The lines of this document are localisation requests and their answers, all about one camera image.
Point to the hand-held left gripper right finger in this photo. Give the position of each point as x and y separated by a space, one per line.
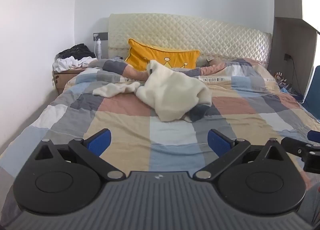
220 142

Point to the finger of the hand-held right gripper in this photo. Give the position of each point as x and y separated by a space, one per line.
314 136
295 146

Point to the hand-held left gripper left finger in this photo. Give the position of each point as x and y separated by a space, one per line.
98 142

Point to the cream fleece striped garment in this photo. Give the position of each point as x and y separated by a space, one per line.
170 92

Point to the pile of white clothes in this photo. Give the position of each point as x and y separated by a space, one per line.
67 63

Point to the person's right hand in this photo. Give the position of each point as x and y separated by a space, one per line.
309 180

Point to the patchwork checked quilt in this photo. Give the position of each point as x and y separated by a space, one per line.
125 125

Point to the blue chair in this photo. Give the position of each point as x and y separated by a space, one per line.
313 95

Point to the light blue plastic bag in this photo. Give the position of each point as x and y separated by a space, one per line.
290 91

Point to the row of small cosmetic bottles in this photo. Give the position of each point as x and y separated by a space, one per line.
278 75

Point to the brown nightstand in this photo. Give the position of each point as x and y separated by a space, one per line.
62 77

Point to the grey cloth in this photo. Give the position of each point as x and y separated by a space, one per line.
207 61

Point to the yellow crown print pillow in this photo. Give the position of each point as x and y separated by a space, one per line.
150 56

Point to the cream quilted headboard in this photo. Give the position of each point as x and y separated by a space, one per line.
187 34

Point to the black wall charger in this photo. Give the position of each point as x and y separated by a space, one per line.
287 56

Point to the grey wall cabinet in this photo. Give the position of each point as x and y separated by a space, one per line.
285 37

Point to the grey wall socket plate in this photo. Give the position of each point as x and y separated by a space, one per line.
103 36

